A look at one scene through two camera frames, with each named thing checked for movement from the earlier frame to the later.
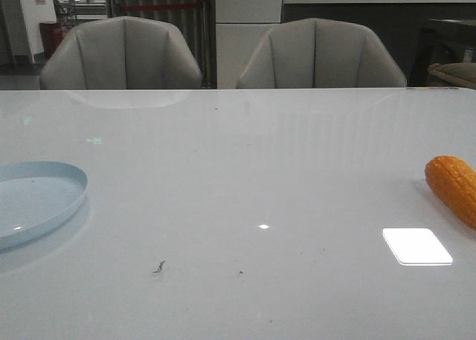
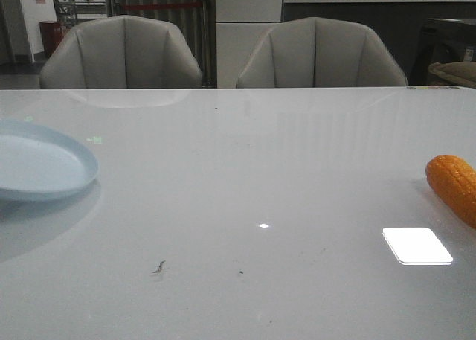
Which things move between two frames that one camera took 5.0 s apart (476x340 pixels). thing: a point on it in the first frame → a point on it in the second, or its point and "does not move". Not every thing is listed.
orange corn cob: (453, 181) does not move
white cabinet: (244, 12) does not move
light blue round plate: (36, 195) → (36, 164)
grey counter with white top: (400, 20) does not move
